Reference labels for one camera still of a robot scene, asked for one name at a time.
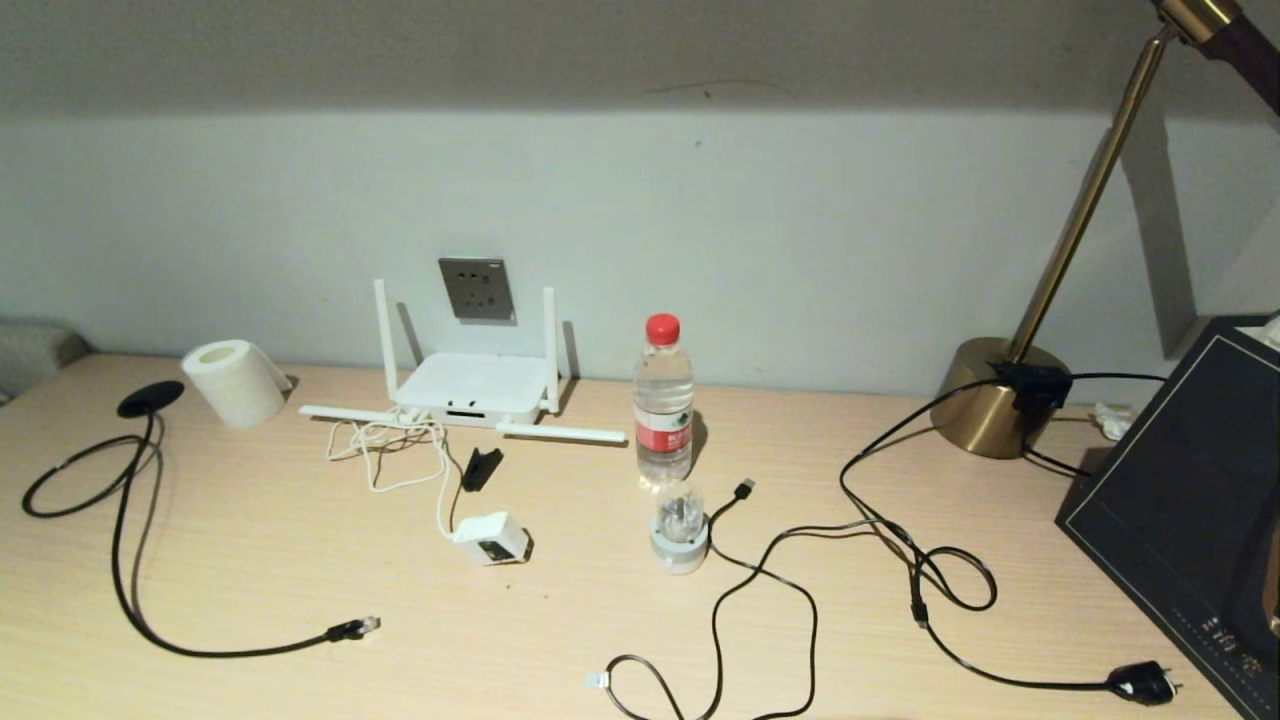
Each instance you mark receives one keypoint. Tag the white wifi router with antennas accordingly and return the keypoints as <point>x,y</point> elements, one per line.
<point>475,385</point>

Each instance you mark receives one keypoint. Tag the black round desk grommet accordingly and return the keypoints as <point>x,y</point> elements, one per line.
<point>150,398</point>

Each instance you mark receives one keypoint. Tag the white crumpled wrapper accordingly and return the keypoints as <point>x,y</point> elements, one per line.
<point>1112,422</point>

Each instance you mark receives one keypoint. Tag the white toilet paper roll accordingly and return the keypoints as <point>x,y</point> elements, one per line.
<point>235,385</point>

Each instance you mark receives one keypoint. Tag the black inline lamp switch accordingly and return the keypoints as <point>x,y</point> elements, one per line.
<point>1035,385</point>

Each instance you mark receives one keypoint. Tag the brass desk lamp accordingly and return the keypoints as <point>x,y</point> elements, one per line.
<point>985,410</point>

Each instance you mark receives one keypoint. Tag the grey wall power socket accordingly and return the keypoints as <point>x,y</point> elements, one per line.
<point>475,290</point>

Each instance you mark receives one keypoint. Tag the clear water bottle red cap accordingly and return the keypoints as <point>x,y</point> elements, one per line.
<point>663,400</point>

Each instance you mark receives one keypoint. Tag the small black plastic clip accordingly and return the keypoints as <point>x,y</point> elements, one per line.
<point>482,468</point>

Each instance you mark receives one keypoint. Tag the black box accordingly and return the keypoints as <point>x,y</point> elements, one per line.
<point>1180,480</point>

